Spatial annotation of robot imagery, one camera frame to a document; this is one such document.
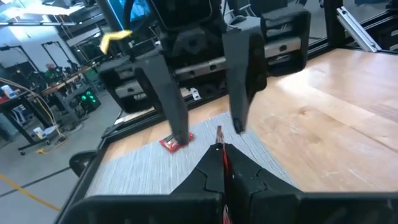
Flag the black computer green lights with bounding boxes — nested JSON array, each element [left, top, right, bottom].
[[76, 86, 102, 113]]

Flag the silver metal bracket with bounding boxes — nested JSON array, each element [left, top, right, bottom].
[[336, 6, 382, 53]]

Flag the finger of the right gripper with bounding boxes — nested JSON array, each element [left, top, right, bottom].
[[132, 54, 190, 146], [221, 24, 269, 135]]

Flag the yellow cable tag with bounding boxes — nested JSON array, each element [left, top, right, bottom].
[[99, 29, 133, 54]]

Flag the person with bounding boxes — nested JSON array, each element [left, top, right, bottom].
[[43, 63, 60, 80]]

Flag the yellow cable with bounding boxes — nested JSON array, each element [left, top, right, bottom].
[[0, 174, 60, 212]]

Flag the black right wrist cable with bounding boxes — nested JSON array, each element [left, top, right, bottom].
[[123, 0, 136, 60]]

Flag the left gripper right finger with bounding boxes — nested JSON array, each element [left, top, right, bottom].
[[224, 143, 304, 224]]

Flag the grey woven placemat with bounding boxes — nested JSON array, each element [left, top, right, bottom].
[[85, 111, 296, 197]]

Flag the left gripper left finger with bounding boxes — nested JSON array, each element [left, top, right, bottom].
[[170, 143, 225, 195]]

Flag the red strawberry tea bag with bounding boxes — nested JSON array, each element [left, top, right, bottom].
[[216, 125, 233, 224], [159, 132, 195, 153]]

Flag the black workbench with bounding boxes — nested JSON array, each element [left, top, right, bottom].
[[0, 63, 100, 156]]

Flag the beige hanging hose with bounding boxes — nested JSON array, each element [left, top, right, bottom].
[[0, 77, 68, 155]]

